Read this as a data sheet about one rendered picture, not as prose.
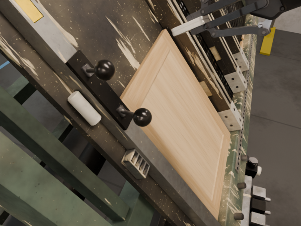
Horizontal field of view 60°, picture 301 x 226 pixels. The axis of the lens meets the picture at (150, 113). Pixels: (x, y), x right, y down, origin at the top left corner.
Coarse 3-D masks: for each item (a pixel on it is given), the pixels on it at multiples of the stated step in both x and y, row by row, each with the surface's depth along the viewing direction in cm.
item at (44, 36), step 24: (0, 0) 47; (24, 24) 49; (48, 24) 52; (48, 48) 51; (72, 48) 55; (72, 72) 54; (144, 144) 66; (168, 168) 72; (168, 192) 74; (192, 192) 78; (192, 216) 79
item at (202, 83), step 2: (200, 82) 107; (202, 82) 107; (204, 82) 106; (200, 84) 108; (202, 84) 107; (204, 84) 107; (202, 86) 108; (204, 86) 108; (206, 86) 107; (202, 88) 109; (204, 88) 108; (206, 88) 108; (208, 88) 108; (204, 90) 109; (206, 90) 109; (208, 90) 108; (206, 92) 110; (208, 92) 109; (210, 92) 109; (206, 94) 110; (208, 94) 110; (210, 94) 110
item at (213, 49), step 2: (214, 46) 126; (210, 48) 127; (212, 48) 127; (214, 48) 126; (212, 50) 127; (214, 50) 127; (216, 50) 127; (212, 52) 128; (214, 52) 128; (216, 52) 127; (218, 52) 127; (214, 54) 128; (216, 54) 128; (218, 54) 128; (214, 56) 129; (216, 56) 129; (218, 56) 129; (216, 58) 130; (218, 58) 129; (220, 58) 129; (216, 60) 130
